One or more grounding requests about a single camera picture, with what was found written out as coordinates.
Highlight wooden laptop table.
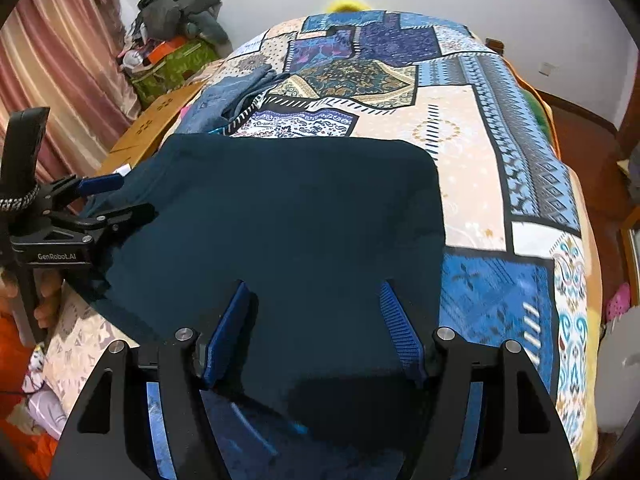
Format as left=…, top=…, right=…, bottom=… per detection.
left=107, top=80, right=206, bottom=176

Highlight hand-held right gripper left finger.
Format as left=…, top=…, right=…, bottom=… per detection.
left=52, top=280, right=253, bottom=480

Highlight dark teal pants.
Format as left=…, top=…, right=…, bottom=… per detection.
left=82, top=132, right=448, bottom=461

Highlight dark padded jacket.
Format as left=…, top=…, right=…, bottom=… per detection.
left=135, top=0, right=223, bottom=41

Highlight blue patchwork blanket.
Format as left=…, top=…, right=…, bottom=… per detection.
left=45, top=10, right=588, bottom=480

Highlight orange cloth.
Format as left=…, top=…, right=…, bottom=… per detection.
left=0, top=310, right=58, bottom=480

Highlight pink striped curtain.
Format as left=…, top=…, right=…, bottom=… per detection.
left=0, top=0, right=143, bottom=211

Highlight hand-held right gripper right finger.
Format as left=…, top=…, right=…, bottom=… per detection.
left=379, top=280, right=578, bottom=480

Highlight grey garment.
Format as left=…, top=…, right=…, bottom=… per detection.
left=192, top=10, right=231, bottom=46

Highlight green storage box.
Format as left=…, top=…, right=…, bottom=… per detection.
left=131, top=40, right=223, bottom=108

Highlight person's left hand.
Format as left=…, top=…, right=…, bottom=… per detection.
left=34, top=279, right=68, bottom=333

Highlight green cloth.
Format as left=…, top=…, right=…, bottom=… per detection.
left=527, top=92, right=557, bottom=148

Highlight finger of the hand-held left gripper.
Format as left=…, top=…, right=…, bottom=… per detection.
left=75, top=203, right=158, bottom=241
left=75, top=170, right=128, bottom=197

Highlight blue jeans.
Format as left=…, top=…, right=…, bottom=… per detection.
left=180, top=65, right=278, bottom=136

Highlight orange box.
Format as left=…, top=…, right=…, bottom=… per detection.
left=145, top=35, right=188, bottom=66

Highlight pink slippers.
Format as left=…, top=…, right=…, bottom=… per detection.
left=606, top=282, right=632, bottom=322

